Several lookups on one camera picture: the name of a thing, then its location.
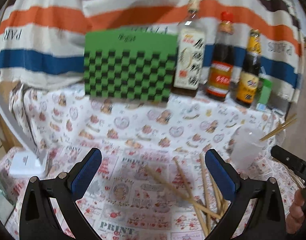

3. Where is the wooden chopstick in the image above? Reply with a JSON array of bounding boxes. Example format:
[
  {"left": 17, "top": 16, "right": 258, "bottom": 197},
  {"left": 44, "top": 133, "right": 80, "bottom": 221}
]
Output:
[
  {"left": 210, "top": 176, "right": 228, "bottom": 216},
  {"left": 200, "top": 153, "right": 211, "bottom": 232},
  {"left": 259, "top": 114, "right": 297, "bottom": 141},
  {"left": 144, "top": 165, "right": 221, "bottom": 219}
]

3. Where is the wooden chopstick diagonal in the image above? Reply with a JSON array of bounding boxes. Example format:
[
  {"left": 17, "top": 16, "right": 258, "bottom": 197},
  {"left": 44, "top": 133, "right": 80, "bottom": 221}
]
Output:
[{"left": 173, "top": 158, "right": 208, "bottom": 237}]

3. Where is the person right hand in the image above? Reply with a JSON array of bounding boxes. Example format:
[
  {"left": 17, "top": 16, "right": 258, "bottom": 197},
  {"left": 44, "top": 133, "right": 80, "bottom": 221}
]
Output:
[{"left": 286, "top": 189, "right": 306, "bottom": 239}]

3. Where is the translucent plastic cup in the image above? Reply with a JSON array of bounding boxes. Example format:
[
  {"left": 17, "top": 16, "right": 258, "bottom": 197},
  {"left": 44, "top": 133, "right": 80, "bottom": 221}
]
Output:
[{"left": 231, "top": 125, "right": 266, "bottom": 171}]

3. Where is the white desk lamp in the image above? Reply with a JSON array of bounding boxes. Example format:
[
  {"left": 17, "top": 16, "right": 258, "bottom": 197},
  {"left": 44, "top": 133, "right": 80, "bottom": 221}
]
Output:
[{"left": 0, "top": 94, "right": 49, "bottom": 178}]

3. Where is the bear print tablecloth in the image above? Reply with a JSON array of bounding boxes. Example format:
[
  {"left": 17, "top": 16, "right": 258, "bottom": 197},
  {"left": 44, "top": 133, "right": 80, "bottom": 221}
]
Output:
[{"left": 0, "top": 84, "right": 304, "bottom": 240}]

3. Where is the green drink carton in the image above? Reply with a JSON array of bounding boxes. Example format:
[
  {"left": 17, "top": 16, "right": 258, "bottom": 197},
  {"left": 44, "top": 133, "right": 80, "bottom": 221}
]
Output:
[{"left": 256, "top": 66, "right": 272, "bottom": 112}]

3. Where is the yellow label oyster sauce bottle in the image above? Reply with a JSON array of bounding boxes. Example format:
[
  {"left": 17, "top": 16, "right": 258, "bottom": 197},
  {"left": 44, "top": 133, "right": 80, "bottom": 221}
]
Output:
[{"left": 236, "top": 29, "right": 261, "bottom": 107}]

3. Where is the red cap vinegar bottle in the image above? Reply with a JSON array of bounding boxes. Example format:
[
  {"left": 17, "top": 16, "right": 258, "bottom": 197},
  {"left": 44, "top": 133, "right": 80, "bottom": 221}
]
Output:
[{"left": 206, "top": 11, "right": 234, "bottom": 101}]

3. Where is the clear cooking wine bottle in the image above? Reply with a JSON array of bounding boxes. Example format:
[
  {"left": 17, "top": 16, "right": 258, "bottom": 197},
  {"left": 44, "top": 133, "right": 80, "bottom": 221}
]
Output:
[{"left": 172, "top": 0, "right": 206, "bottom": 97}]

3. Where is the green checkered box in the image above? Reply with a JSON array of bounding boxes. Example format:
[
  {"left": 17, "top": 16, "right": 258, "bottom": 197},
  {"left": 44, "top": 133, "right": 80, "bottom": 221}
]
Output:
[{"left": 84, "top": 29, "right": 177, "bottom": 102}]

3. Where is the striped Hermes blanket backdrop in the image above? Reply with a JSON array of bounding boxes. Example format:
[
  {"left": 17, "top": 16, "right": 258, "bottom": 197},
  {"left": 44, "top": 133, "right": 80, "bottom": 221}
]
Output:
[{"left": 0, "top": 0, "right": 304, "bottom": 102}]

